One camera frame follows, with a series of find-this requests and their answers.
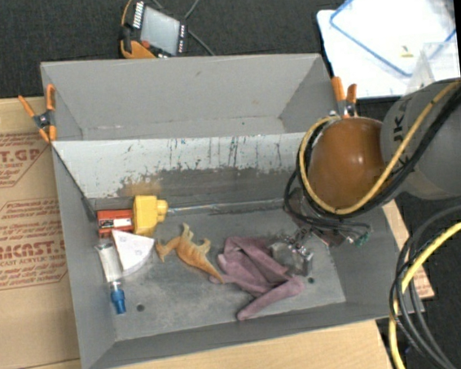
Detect pink cloth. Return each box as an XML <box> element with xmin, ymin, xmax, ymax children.
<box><xmin>204</xmin><ymin>229</ymin><xmax>310</xmax><ymax>325</ymax></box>

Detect yellow plastic block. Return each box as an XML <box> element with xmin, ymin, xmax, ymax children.
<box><xmin>130</xmin><ymin>191</ymin><xmax>173</xmax><ymax>239</ymax></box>

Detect white tube with blue cap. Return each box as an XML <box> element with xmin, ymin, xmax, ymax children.
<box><xmin>93</xmin><ymin>239</ymin><xmax>130</xmax><ymax>318</ymax></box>

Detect white wedge-shaped block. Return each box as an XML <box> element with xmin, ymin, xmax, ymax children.
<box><xmin>110</xmin><ymin>225</ymin><xmax>159</xmax><ymax>274</ymax></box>

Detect brown cardboard board red print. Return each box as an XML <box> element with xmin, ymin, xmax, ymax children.
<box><xmin>0</xmin><ymin>53</ymin><xmax>440</xmax><ymax>369</ymax></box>

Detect grey metal bin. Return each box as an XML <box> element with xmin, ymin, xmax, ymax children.
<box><xmin>39</xmin><ymin>24</ymin><xmax>428</xmax><ymax>369</ymax></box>

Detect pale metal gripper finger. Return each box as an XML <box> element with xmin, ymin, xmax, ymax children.
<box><xmin>288</xmin><ymin>244</ymin><xmax>318</xmax><ymax>279</ymax></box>
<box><xmin>267</xmin><ymin>233</ymin><xmax>305</xmax><ymax>267</ymax></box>

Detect red box with label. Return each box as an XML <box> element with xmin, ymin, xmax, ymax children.
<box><xmin>95</xmin><ymin>206</ymin><xmax>137</xmax><ymax>239</ymax></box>

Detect orange toy dinosaur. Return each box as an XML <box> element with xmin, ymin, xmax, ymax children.
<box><xmin>152</xmin><ymin>218</ymin><xmax>226</xmax><ymax>292</ymax></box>

